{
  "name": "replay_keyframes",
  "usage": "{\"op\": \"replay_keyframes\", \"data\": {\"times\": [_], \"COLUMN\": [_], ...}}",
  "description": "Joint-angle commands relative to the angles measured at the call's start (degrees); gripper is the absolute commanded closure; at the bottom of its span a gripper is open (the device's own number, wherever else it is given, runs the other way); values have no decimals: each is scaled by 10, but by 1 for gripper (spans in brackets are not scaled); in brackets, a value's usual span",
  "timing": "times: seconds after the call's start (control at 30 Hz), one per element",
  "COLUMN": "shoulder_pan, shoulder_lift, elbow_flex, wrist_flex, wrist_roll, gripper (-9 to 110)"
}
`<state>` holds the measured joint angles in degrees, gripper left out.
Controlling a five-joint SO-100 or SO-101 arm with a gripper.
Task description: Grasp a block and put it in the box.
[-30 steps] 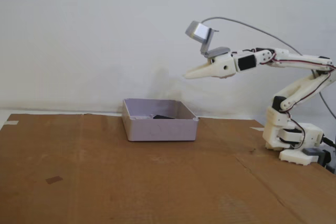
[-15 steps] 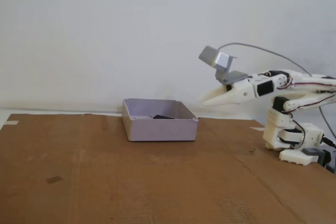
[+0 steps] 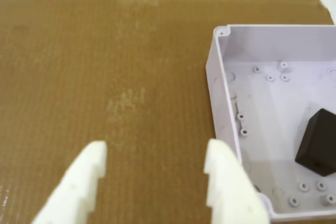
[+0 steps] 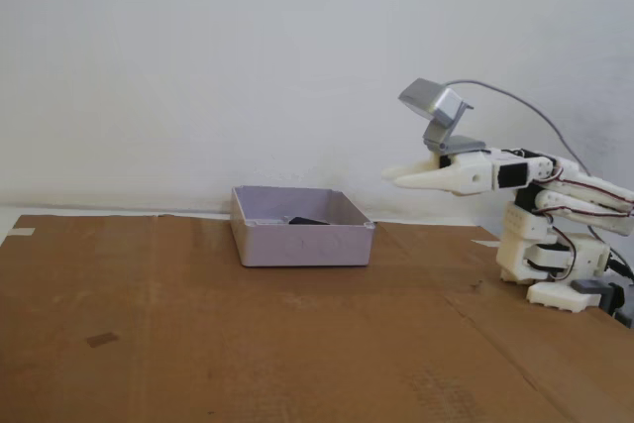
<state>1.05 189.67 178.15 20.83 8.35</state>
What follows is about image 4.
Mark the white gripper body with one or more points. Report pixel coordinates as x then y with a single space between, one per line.
470 176

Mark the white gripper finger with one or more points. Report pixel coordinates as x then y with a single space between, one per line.
431 180
411 168

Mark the black block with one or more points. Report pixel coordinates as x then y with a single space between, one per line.
307 220

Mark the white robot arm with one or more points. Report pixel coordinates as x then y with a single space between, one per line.
520 225

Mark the white plastic box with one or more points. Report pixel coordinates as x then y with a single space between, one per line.
297 247

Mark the silver webcam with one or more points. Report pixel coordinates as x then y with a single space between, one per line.
436 101

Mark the grey black table clamp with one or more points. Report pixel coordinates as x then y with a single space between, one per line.
592 288

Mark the brown cardboard sheet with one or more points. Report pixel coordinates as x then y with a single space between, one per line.
198 368

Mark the white tape strip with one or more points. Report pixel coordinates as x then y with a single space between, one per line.
22 232

